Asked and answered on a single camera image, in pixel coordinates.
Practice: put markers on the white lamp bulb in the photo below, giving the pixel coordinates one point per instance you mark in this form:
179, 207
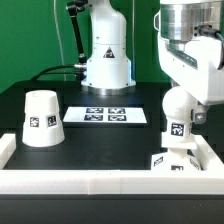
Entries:
177, 106

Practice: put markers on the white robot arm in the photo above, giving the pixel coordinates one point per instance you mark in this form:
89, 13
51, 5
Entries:
178, 21

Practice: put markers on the white U-shaped border frame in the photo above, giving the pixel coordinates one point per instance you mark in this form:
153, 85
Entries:
209, 180

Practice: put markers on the white lamp shade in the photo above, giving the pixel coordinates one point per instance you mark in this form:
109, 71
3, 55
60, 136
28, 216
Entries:
42, 126

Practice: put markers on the white lamp base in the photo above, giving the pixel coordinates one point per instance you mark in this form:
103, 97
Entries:
176, 157

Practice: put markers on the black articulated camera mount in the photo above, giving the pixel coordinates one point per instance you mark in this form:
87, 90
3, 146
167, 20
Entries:
73, 9

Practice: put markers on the white marker sheet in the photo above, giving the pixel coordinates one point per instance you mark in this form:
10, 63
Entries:
130, 115

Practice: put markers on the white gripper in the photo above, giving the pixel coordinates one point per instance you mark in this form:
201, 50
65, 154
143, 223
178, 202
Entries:
195, 69

